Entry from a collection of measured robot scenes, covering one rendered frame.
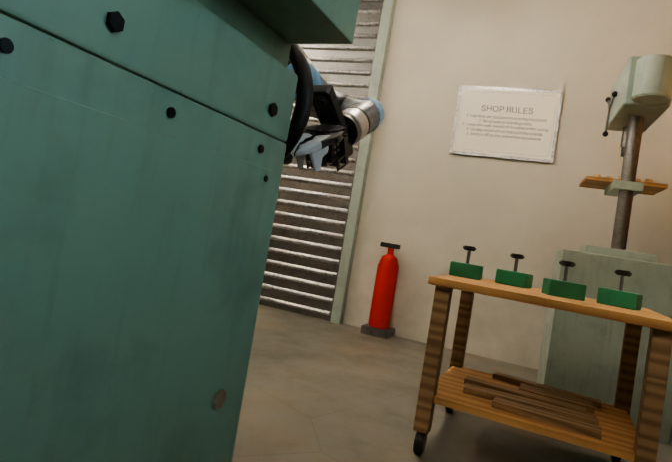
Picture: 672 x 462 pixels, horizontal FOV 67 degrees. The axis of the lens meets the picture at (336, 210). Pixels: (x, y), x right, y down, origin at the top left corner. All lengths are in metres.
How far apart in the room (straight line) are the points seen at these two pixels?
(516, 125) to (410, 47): 0.92
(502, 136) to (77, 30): 3.16
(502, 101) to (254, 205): 3.00
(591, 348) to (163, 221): 2.15
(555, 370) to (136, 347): 2.12
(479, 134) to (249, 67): 2.95
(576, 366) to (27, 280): 2.25
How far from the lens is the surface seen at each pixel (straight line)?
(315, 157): 0.95
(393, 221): 3.49
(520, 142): 3.44
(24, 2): 0.41
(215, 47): 0.54
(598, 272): 2.43
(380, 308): 3.34
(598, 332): 2.45
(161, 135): 0.48
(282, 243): 3.74
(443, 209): 3.43
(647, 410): 1.59
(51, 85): 0.41
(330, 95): 0.99
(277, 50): 0.67
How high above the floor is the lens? 0.61
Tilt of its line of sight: 3 degrees up
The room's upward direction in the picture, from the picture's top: 10 degrees clockwise
